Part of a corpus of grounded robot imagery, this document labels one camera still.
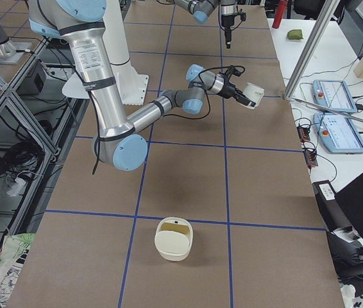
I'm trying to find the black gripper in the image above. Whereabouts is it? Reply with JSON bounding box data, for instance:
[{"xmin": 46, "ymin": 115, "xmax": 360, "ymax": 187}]
[
  {"xmin": 221, "ymin": 81, "xmax": 255, "ymax": 108},
  {"xmin": 223, "ymin": 26, "xmax": 232, "ymax": 49}
]

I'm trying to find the white ceramic mug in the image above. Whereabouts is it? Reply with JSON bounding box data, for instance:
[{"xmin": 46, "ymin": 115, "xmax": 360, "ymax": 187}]
[{"xmin": 242, "ymin": 82, "xmax": 265, "ymax": 109}]

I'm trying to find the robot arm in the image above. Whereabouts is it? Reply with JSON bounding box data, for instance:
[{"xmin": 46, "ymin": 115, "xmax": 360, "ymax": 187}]
[
  {"xmin": 157, "ymin": 0, "xmax": 247, "ymax": 49},
  {"xmin": 28, "ymin": 1, "xmax": 264, "ymax": 171}
]

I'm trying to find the green bean bag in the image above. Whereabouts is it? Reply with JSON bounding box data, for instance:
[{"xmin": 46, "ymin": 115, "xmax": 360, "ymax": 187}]
[{"xmin": 287, "ymin": 29, "xmax": 303, "ymax": 40}]

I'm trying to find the red bottle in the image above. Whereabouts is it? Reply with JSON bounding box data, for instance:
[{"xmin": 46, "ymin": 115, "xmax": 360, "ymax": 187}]
[{"xmin": 272, "ymin": 0, "xmax": 288, "ymax": 29}]

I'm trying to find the orange black connector block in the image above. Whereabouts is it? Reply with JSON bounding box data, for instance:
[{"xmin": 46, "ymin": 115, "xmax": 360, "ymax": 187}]
[{"xmin": 296, "ymin": 124, "xmax": 311, "ymax": 142}]

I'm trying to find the blue teach pendant far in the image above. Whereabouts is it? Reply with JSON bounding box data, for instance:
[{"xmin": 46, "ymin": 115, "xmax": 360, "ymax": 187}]
[{"xmin": 312, "ymin": 80, "xmax": 358, "ymax": 114}]

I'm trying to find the blue teach pendant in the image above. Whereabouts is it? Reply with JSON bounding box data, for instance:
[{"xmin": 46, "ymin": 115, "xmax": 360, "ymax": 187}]
[
  {"xmin": 312, "ymin": 80, "xmax": 358, "ymax": 114},
  {"xmin": 313, "ymin": 112, "xmax": 363, "ymax": 154}
]

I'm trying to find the blue teach pendant near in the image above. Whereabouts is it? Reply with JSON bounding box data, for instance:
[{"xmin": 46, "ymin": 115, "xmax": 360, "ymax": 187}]
[{"xmin": 313, "ymin": 112, "xmax": 363, "ymax": 154}]

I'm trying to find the black box with label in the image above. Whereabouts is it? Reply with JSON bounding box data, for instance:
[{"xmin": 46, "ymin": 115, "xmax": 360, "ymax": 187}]
[{"xmin": 312, "ymin": 180, "xmax": 351, "ymax": 232}]

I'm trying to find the cream lidded bin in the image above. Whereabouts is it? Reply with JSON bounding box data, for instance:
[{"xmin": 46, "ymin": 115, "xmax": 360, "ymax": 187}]
[{"xmin": 154, "ymin": 217, "xmax": 194, "ymax": 261}]

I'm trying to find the patterned cloth bag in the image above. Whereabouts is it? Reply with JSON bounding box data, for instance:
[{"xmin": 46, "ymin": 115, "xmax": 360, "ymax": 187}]
[{"xmin": 0, "ymin": 233, "xmax": 35, "ymax": 307}]

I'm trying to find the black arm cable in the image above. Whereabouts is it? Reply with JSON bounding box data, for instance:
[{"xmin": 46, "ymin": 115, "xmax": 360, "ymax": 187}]
[{"xmin": 197, "ymin": 65, "xmax": 246, "ymax": 84}]

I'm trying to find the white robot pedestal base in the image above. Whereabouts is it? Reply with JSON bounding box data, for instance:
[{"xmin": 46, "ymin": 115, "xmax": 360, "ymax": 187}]
[{"xmin": 58, "ymin": 1, "xmax": 149, "ymax": 105}]

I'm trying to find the aluminium frame post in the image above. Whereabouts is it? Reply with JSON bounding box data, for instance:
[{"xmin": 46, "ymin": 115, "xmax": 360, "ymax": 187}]
[{"xmin": 283, "ymin": 0, "xmax": 340, "ymax": 101}]

